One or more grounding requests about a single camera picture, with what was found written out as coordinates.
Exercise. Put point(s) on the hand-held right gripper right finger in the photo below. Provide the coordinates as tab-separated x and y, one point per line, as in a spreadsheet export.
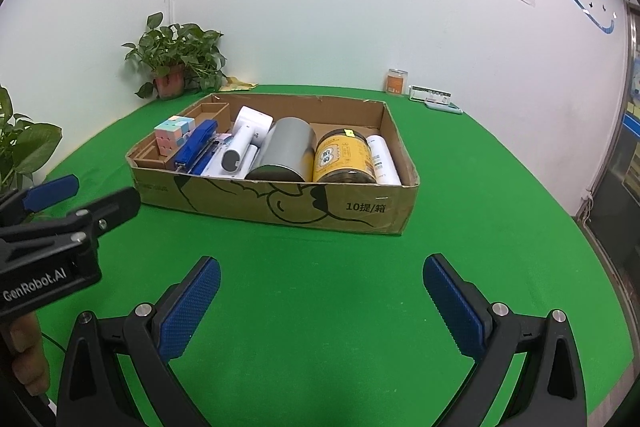
455	307

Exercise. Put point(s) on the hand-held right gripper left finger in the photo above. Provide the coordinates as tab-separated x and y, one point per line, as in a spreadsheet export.
192	307

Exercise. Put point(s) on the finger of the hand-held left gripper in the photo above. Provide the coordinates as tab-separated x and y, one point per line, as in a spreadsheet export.
50	194
112	209

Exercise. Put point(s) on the brown cardboard box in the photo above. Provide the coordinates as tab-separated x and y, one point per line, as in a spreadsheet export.
300	207

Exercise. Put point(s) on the white hair dryer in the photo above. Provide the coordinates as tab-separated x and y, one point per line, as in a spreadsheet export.
247	127

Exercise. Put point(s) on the white plastic bottle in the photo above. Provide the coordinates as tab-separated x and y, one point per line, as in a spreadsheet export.
384	159

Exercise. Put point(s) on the person's left hand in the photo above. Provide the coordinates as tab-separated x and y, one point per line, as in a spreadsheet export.
31	357

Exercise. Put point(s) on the large-leaf green plant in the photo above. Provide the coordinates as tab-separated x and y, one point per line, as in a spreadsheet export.
27	142

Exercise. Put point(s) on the pastel puzzle cube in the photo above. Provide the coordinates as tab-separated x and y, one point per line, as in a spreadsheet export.
172	134

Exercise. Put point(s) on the blue stapler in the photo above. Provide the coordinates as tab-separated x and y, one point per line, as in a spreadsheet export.
195	147

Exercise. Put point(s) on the green table cloth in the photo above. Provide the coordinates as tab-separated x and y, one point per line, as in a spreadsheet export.
325	307

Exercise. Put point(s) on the potted plant in orange pot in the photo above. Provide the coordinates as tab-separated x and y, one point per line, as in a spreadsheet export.
175	52

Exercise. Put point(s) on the yellow fallen leaf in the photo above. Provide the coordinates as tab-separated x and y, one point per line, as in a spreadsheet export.
240	83

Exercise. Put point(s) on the silver metal can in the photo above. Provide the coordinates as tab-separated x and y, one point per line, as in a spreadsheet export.
287	147

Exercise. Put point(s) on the yellow label jar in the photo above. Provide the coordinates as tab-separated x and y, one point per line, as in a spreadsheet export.
345	157

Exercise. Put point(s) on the white desk sign holder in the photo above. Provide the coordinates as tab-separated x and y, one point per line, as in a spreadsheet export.
430	94

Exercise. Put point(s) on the glass door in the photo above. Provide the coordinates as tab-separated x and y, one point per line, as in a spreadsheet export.
620	157

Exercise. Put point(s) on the small orange can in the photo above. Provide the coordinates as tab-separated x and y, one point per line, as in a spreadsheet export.
396	82

